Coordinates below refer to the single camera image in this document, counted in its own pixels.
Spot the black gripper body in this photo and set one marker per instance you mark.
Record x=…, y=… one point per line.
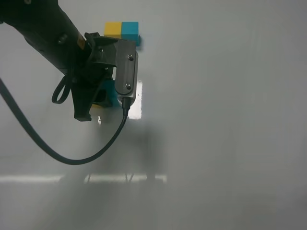
x=94, y=60

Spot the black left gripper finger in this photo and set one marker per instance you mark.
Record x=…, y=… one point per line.
x=102, y=98

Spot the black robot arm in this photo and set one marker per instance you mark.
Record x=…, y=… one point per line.
x=48, y=29

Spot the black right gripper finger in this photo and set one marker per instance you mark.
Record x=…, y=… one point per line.
x=84, y=96

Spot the teal loose cube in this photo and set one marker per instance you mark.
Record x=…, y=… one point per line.
x=109, y=87

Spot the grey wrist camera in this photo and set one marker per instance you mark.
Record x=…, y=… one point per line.
x=126, y=70

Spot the yellow template cube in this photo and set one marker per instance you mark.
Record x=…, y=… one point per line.
x=113, y=29

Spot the teal template cube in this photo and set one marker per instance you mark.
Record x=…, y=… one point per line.
x=130, y=31

